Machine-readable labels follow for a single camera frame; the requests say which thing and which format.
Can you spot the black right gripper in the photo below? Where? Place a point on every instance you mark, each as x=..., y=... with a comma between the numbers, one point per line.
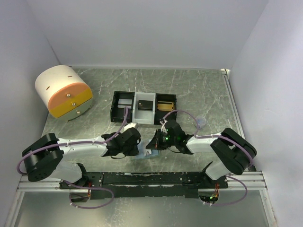
x=155, y=143

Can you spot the white VIP credit card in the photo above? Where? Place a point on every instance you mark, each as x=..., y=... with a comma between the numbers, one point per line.
x=147, y=154

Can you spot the black cards in middle bin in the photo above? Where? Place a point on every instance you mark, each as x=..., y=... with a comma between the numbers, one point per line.
x=145, y=105

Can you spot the aluminium right side rail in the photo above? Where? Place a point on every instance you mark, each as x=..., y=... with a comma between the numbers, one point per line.
x=226, y=73

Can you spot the black left tray bin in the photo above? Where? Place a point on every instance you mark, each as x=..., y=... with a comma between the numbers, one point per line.
x=117, y=114

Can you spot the silver cards in left bin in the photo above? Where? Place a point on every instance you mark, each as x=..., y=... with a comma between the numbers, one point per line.
x=122, y=103

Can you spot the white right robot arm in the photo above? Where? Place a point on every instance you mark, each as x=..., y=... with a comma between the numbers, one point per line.
x=234, y=152

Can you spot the gold cards in right bin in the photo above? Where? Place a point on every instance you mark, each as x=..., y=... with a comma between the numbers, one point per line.
x=165, y=106

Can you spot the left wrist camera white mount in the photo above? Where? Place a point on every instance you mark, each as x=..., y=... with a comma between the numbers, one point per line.
x=131, y=125

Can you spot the aluminium front rail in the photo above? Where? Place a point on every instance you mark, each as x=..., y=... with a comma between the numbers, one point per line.
x=252, y=180

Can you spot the round drawer cabinet white orange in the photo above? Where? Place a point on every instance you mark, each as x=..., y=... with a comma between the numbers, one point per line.
x=64, y=93

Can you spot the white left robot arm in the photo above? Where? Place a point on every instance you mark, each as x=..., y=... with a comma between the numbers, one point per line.
x=51, y=157

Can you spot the green card holder wallet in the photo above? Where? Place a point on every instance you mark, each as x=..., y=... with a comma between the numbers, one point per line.
x=142, y=147

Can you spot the aluminium rail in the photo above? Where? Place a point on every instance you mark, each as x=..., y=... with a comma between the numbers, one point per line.
x=252, y=180
x=226, y=73

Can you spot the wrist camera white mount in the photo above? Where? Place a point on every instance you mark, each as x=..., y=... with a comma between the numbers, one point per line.
x=131, y=125
x=163, y=128

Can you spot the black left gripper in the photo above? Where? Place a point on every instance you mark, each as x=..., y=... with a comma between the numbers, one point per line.
x=134, y=152

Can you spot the small clear plastic cup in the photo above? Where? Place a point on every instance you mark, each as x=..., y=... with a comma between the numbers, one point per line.
x=200, y=122

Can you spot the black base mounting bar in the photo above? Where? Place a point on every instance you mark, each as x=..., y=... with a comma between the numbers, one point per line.
x=160, y=184

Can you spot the white middle tray bin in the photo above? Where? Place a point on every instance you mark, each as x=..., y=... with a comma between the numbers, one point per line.
x=140, y=116

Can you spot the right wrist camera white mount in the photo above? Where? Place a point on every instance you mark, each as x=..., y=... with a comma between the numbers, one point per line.
x=163, y=128

